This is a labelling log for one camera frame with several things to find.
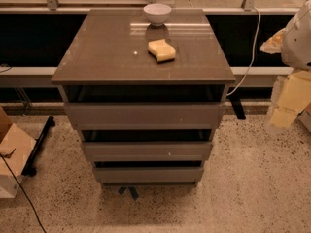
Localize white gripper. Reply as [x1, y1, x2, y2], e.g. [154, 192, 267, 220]
[268, 71, 311, 129]

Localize grey bottom drawer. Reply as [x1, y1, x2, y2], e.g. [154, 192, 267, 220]
[93, 167, 204, 183]

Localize grey drawer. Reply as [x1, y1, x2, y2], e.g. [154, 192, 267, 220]
[64, 103, 225, 130]
[82, 142, 212, 162]
[93, 167, 204, 183]

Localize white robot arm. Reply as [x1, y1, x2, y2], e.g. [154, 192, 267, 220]
[260, 0, 311, 128]

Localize grey top drawer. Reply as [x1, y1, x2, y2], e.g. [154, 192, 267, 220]
[64, 103, 225, 130]

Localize grey middle drawer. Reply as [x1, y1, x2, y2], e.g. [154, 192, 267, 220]
[82, 142, 212, 162]

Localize grey drawer cabinet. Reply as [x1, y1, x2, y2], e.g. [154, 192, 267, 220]
[52, 9, 234, 186]

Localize cardboard box right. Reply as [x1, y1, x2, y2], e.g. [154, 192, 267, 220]
[298, 103, 311, 132]

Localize cardboard box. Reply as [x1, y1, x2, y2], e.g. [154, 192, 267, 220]
[298, 103, 311, 132]
[0, 107, 36, 198]

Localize black stand leg right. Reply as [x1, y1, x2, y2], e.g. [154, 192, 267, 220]
[229, 96, 246, 120]

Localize black stand leg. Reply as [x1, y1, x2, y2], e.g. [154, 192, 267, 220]
[22, 116, 55, 177]
[229, 96, 246, 120]

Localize yellow sponge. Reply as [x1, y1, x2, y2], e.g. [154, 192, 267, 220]
[148, 39, 176, 62]

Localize white ceramic bowl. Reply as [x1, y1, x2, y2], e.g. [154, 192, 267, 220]
[143, 3, 171, 26]

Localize blue tape cross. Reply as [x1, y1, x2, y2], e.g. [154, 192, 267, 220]
[118, 186, 139, 201]

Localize black stand leg left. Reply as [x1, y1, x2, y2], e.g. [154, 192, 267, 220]
[22, 116, 55, 177]

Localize cardboard box left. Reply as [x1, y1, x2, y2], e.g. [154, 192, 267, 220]
[0, 107, 36, 198]

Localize white cable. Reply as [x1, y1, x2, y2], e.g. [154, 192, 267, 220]
[225, 7, 262, 98]

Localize black cable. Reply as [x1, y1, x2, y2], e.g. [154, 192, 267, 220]
[0, 152, 49, 233]

